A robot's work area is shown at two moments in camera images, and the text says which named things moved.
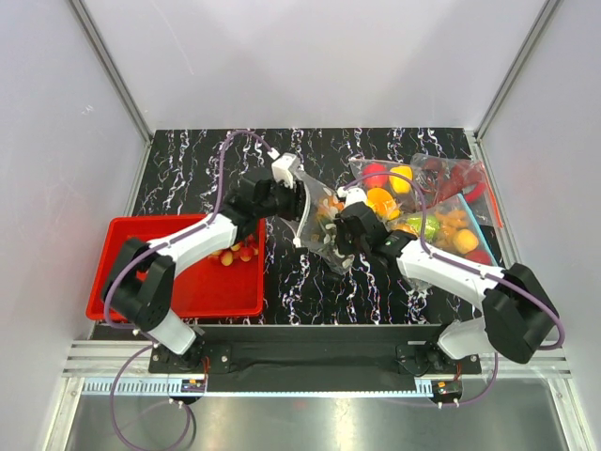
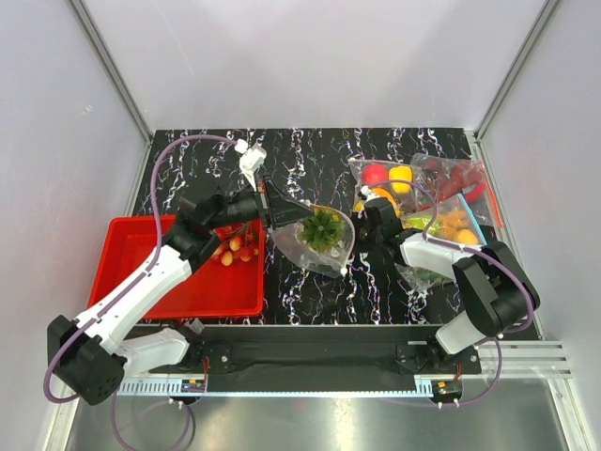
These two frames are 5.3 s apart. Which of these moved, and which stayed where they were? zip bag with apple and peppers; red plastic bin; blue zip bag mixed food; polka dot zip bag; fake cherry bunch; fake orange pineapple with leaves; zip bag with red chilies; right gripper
Moved: right gripper; fake orange pineapple with leaves; polka dot zip bag
Stayed: zip bag with apple and peppers; blue zip bag mixed food; fake cherry bunch; zip bag with red chilies; red plastic bin
